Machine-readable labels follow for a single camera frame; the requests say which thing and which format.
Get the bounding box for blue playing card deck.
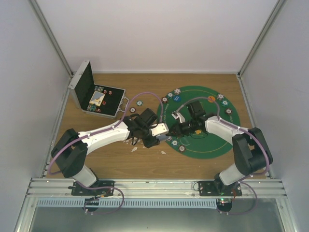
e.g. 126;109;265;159
157;135;169;142

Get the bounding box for hundred chips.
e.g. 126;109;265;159
161;97;168;104
225;108;233;115
178;145;185;152

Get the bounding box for blue small blind button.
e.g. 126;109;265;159
172;95;181;102

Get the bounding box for red hundred chip stack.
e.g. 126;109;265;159
130;107;136;113

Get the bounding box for ten chips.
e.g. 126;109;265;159
174;88;181;95
217;94;224;101

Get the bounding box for orange big blind button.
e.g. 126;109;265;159
208;96;216;103

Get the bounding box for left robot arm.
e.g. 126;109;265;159
50;108;169;195

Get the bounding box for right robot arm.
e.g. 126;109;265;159
168;101;273;196

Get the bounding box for white debris pile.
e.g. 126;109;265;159
123;139;167;155

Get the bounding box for round green poker mat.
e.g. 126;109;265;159
163;86;240;159

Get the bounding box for aluminium poker case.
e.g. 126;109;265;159
69;60;129;119

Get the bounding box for card pack in case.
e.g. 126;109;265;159
89;91;105;106

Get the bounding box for chips in case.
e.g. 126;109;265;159
95;86;104;92

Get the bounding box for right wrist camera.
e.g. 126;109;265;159
171;111;186;124

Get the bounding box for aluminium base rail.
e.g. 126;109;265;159
26;178;287;210

